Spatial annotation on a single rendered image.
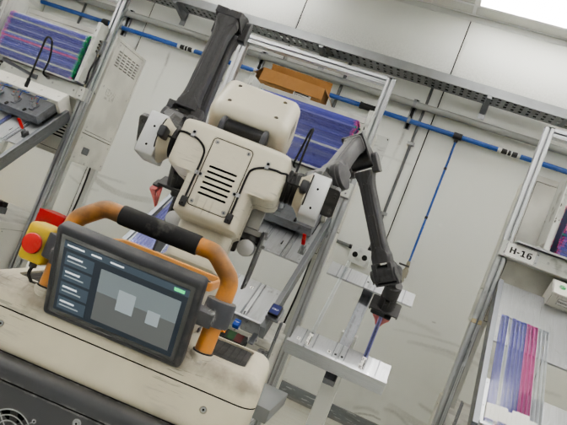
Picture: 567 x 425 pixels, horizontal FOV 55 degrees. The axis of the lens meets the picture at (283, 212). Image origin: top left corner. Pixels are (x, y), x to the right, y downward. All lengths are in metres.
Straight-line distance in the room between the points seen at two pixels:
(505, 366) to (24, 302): 1.65
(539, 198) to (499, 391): 0.96
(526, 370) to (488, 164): 2.09
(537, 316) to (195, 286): 1.78
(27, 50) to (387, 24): 2.46
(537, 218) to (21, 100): 2.51
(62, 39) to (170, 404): 2.44
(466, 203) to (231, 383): 3.17
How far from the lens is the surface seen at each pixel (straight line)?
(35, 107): 3.00
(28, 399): 1.08
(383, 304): 1.91
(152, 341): 0.96
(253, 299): 2.10
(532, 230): 2.66
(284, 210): 2.41
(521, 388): 2.16
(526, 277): 2.65
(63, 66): 3.10
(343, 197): 2.50
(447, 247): 3.93
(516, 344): 2.28
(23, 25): 3.33
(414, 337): 3.93
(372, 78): 2.63
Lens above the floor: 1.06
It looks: 2 degrees up
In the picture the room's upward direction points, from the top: 22 degrees clockwise
